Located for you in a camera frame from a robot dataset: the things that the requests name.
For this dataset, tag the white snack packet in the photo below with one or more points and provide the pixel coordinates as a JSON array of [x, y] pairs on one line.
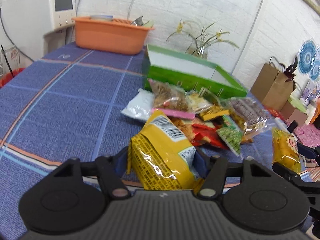
[[140, 106]]

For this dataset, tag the red snack bag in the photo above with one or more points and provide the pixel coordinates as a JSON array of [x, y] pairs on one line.
[[199, 132]]

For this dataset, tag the yellow snack bag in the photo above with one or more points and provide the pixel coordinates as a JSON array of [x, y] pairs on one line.
[[162, 157]]

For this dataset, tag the brown paper bag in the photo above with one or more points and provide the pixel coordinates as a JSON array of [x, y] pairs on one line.
[[274, 86]]

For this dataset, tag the blue paper fan decoration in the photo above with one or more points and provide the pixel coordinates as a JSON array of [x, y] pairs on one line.
[[308, 60]]

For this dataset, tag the pink patterned cloth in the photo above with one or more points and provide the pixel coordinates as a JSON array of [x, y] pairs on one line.
[[308, 135]]

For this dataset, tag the small brown cardboard box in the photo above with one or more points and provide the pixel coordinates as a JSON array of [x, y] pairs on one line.
[[291, 113]]

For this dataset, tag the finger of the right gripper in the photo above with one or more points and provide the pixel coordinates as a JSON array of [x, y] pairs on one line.
[[311, 189], [308, 152]]

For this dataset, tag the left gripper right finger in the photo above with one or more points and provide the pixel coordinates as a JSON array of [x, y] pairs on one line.
[[213, 170]]

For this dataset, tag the white appliance with screen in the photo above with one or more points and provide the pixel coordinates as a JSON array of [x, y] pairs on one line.
[[37, 27]]

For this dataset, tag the orange plastic basin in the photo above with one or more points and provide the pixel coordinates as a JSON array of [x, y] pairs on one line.
[[116, 36]]

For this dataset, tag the clear bag dark snacks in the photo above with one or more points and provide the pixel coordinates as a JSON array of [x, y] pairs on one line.
[[250, 117]]

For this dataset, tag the glass vase with flowers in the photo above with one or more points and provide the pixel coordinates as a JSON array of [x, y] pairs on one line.
[[202, 37]]

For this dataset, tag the green peas snack bag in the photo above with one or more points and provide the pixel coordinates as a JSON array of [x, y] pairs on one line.
[[231, 134]]

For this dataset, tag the orange yellow snack packet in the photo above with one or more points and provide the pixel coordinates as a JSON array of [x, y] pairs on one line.
[[285, 150]]

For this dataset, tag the green cardboard box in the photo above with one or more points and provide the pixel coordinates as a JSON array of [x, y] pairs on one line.
[[189, 72]]

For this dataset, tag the blue checked tablecloth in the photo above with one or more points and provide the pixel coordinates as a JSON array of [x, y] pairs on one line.
[[67, 104]]

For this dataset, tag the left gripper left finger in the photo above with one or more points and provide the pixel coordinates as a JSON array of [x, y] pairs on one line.
[[110, 170]]

